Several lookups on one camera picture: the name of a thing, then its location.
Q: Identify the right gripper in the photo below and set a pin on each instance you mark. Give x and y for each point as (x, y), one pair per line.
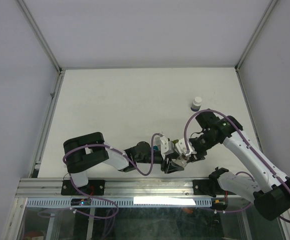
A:
(199, 155)

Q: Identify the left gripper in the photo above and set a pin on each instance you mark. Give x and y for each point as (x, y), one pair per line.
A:
(170, 167)

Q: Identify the clear pill jar gold lid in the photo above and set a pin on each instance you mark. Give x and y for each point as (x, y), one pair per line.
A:
(182, 161)

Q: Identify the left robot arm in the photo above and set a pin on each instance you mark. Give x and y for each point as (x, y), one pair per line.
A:
(87, 151)

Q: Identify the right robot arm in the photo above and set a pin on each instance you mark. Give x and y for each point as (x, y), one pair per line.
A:
(269, 192)

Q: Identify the white pill bottle blue label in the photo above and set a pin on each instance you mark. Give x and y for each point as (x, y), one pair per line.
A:
(196, 104)

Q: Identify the aluminium mounting rail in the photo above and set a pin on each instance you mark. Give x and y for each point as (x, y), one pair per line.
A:
(113, 187)

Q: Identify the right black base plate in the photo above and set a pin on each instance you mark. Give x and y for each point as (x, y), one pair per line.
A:
(206, 187)

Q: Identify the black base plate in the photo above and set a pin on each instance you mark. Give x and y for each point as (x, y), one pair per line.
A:
(83, 187)
(206, 187)

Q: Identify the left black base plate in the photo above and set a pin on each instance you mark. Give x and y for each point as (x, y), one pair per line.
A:
(83, 187)

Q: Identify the grey slotted cable duct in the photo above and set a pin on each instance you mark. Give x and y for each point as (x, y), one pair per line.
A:
(66, 202)

